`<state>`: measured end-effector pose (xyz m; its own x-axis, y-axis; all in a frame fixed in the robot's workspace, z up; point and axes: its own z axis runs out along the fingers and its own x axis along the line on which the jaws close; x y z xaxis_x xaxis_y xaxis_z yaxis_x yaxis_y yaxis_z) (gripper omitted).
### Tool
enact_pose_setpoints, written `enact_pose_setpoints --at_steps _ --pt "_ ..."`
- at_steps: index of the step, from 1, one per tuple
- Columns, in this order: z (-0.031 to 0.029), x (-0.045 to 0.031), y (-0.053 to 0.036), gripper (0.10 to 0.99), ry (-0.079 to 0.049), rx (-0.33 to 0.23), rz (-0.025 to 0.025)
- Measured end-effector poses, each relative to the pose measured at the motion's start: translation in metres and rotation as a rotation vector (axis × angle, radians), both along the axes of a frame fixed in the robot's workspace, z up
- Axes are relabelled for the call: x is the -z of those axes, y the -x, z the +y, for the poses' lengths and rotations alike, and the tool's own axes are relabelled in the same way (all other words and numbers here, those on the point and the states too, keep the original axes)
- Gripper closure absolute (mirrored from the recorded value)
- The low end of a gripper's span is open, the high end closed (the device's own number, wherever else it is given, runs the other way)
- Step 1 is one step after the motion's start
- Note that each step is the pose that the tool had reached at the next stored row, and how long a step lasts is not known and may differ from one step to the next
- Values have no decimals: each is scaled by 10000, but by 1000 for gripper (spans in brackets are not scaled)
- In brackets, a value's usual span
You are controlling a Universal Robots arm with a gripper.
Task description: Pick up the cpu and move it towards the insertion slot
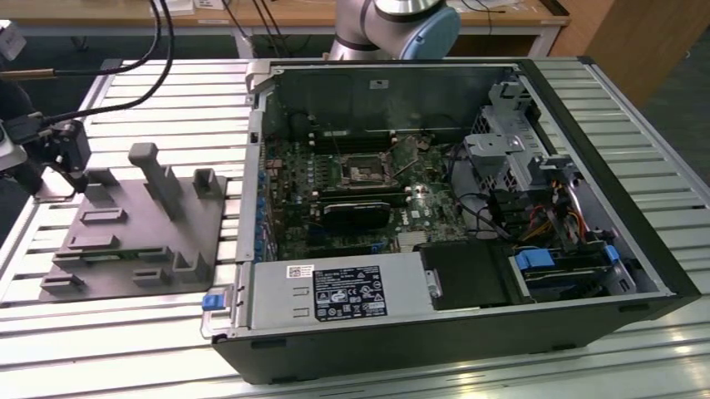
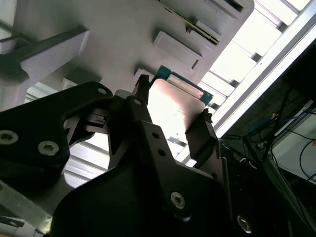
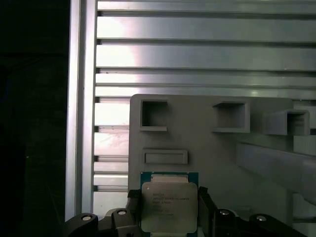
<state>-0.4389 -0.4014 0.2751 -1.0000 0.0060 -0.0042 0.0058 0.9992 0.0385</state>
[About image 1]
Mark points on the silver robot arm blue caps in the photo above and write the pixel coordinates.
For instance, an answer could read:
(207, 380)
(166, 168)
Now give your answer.
(361, 25)

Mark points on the black RAM slot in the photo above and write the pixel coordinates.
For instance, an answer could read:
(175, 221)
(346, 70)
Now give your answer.
(361, 137)
(361, 132)
(366, 199)
(361, 191)
(361, 143)

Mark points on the CPU socket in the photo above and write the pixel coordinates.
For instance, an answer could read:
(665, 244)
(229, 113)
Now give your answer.
(364, 169)

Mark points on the grey parts rack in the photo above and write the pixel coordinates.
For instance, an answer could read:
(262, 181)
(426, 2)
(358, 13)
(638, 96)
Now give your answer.
(150, 232)

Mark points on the blue case latch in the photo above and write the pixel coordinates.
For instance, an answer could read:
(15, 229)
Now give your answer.
(215, 301)

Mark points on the silver power supply with label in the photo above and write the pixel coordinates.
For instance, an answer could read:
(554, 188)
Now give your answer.
(278, 291)

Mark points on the black graphics card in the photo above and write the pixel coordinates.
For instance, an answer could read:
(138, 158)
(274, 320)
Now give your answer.
(356, 216)

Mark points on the thin metal locking lever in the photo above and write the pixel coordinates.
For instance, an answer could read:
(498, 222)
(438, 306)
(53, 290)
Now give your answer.
(408, 167)

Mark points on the silver chipset heatsink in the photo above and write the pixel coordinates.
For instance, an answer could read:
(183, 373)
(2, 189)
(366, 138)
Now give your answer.
(414, 242)

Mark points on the green motherboard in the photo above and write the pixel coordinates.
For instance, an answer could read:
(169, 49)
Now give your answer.
(433, 208)

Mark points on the silver metal disk cage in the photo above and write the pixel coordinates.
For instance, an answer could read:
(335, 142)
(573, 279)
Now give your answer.
(494, 158)

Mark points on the black PC case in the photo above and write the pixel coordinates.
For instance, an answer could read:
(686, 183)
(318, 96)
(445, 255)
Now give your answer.
(389, 357)

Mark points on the black plastic cover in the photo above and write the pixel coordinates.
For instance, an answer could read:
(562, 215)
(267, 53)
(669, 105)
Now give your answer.
(466, 274)

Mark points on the hard disk in blue carrier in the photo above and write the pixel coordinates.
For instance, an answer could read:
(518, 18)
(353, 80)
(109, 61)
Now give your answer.
(533, 261)

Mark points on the blue plastic tab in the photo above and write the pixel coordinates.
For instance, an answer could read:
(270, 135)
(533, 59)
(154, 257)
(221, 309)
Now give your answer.
(612, 254)

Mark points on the wooden cabinet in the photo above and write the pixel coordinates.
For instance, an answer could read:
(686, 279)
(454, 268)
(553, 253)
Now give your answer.
(638, 41)

